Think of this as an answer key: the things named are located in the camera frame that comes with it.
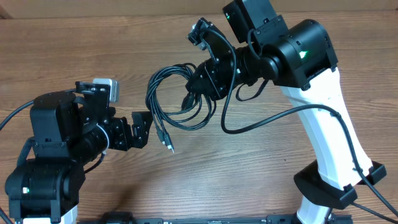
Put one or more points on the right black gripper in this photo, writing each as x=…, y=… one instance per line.
x=212, y=75

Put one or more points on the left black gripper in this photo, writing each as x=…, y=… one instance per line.
x=140, y=134

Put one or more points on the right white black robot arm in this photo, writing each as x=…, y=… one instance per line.
x=300, y=60

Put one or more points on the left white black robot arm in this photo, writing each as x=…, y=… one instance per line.
x=72, y=131

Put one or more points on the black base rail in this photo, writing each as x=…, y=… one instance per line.
x=127, y=218

